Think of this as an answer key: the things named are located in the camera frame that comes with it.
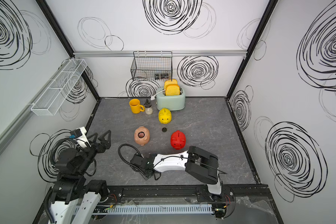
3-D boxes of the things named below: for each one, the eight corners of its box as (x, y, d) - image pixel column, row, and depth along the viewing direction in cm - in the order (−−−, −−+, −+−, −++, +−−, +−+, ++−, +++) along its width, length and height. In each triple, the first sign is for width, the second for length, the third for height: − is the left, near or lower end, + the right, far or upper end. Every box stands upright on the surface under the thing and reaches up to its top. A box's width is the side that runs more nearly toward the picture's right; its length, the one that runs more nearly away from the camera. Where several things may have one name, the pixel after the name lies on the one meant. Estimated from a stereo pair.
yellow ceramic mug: (131, 113, 112) (128, 105, 104) (132, 106, 116) (130, 98, 109) (144, 113, 112) (142, 105, 104) (145, 106, 116) (143, 98, 109)
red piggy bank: (170, 151, 91) (170, 145, 83) (170, 137, 97) (170, 130, 90) (184, 151, 91) (186, 145, 83) (183, 137, 98) (185, 130, 90)
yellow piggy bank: (157, 123, 105) (156, 116, 99) (162, 114, 111) (161, 107, 104) (167, 127, 103) (167, 120, 96) (172, 117, 109) (172, 110, 102)
